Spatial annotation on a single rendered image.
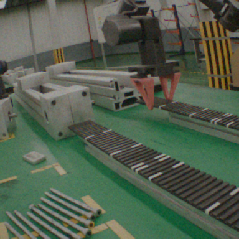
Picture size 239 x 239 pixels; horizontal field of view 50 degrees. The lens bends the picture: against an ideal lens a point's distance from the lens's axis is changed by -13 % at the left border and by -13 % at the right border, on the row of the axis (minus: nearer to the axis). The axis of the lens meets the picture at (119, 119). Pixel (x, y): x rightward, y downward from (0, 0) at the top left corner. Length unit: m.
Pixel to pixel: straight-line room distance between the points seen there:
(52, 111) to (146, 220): 0.37
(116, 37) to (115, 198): 0.32
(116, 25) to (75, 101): 0.19
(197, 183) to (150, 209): 0.07
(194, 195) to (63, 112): 0.41
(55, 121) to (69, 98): 0.06
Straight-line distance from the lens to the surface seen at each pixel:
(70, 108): 0.63
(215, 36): 3.87
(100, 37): 7.19
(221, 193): 0.28
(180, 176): 0.32
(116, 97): 0.77
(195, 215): 0.29
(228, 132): 0.49
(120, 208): 0.34
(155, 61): 0.61
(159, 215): 0.32
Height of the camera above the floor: 0.97
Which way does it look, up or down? 16 degrees down
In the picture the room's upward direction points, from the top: 10 degrees counter-clockwise
